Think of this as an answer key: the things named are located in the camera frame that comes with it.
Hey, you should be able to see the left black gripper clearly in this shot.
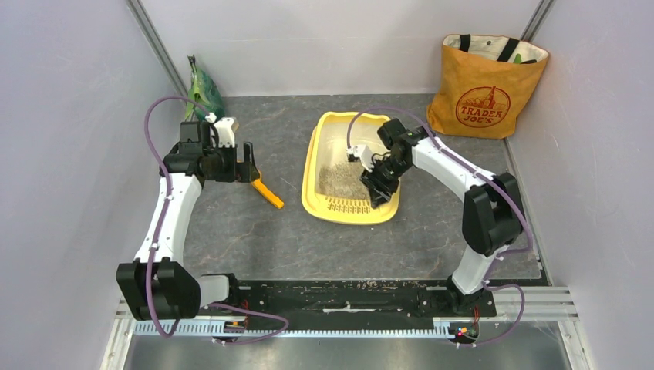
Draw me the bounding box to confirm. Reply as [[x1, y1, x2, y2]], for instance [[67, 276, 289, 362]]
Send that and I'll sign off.
[[204, 142, 259, 183]]

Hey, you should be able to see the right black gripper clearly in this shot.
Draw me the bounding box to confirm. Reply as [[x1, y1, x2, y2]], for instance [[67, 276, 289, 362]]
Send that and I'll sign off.
[[359, 155, 411, 210]]

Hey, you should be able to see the orange litter scoop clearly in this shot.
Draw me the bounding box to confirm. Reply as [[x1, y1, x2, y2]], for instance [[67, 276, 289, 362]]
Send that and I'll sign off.
[[251, 171, 285, 210]]

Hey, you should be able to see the yellow litter box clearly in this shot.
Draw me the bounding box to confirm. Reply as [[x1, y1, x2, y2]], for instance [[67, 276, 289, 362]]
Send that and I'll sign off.
[[301, 112, 399, 225]]

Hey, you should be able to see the green litter bag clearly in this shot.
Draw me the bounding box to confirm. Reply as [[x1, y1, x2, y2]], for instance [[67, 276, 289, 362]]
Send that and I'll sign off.
[[187, 55, 226, 119]]

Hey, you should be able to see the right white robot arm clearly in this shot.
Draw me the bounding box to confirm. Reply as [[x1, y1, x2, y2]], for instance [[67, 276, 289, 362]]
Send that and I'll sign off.
[[347, 119, 526, 315]]

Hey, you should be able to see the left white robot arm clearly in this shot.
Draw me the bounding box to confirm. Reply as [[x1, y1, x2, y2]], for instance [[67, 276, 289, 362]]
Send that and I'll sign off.
[[116, 117, 260, 321]]

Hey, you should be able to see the grey litter pile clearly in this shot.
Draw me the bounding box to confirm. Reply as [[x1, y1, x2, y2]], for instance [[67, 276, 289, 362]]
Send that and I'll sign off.
[[317, 162, 369, 200]]

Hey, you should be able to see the orange Trader Joe's bag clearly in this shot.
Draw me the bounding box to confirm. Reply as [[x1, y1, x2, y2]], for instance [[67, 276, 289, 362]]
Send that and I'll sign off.
[[426, 34, 550, 140]]

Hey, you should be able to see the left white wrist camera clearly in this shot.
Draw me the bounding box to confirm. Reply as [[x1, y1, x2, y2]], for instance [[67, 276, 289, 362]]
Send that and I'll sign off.
[[204, 113, 239, 148]]

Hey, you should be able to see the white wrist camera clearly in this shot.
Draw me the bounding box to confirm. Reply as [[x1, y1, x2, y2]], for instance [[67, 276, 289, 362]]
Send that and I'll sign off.
[[346, 144, 375, 172], [204, 113, 239, 148]]

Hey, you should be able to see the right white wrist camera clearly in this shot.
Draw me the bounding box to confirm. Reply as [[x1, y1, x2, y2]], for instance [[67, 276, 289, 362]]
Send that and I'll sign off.
[[346, 144, 375, 172]]

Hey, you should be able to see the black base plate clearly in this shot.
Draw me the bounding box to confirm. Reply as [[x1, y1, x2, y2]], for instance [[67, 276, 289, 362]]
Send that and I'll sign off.
[[224, 279, 497, 331]]

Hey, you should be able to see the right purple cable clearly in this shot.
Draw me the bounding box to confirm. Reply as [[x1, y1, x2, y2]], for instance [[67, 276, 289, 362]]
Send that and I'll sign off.
[[346, 106, 535, 349]]

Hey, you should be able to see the purple cable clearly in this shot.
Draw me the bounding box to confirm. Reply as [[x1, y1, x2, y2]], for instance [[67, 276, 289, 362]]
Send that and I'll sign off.
[[346, 106, 535, 349], [143, 96, 290, 347]]

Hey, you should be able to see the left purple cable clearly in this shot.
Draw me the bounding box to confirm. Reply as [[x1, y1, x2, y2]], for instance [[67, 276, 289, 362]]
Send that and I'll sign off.
[[143, 96, 290, 347]]

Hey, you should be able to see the aluminium rail frame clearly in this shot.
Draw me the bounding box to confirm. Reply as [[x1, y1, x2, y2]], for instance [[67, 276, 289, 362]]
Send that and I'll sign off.
[[101, 287, 592, 369]]

